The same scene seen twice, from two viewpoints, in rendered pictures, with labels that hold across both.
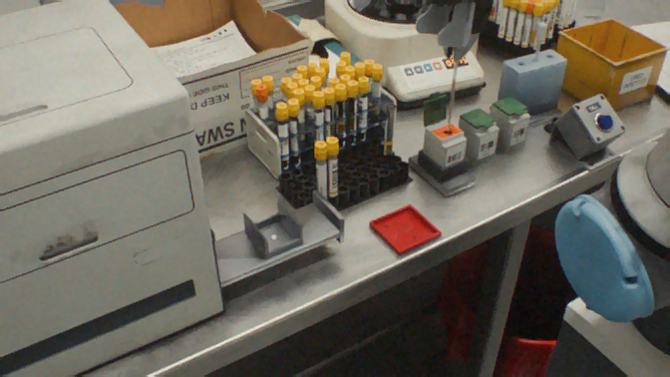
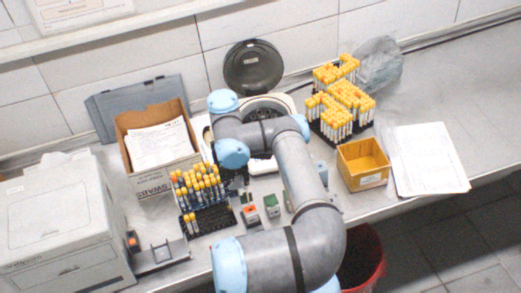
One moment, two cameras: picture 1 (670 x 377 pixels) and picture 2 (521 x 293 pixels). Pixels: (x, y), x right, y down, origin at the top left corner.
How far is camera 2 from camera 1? 0.95 m
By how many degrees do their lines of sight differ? 16
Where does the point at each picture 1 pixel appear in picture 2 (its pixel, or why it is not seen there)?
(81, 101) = (70, 230)
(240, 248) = (148, 257)
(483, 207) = not seen: hidden behind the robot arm
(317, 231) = (181, 253)
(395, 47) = not seen: hidden behind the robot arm
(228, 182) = (160, 213)
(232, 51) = (177, 136)
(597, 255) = not seen: outside the picture
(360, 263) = (198, 267)
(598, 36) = (366, 144)
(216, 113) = (156, 181)
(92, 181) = (75, 254)
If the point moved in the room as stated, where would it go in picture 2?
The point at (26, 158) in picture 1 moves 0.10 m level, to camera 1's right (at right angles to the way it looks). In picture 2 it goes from (50, 252) to (87, 258)
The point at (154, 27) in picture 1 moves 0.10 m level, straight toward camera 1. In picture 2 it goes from (142, 119) to (139, 140)
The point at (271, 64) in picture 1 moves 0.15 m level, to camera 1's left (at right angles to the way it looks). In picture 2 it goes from (181, 163) to (138, 156)
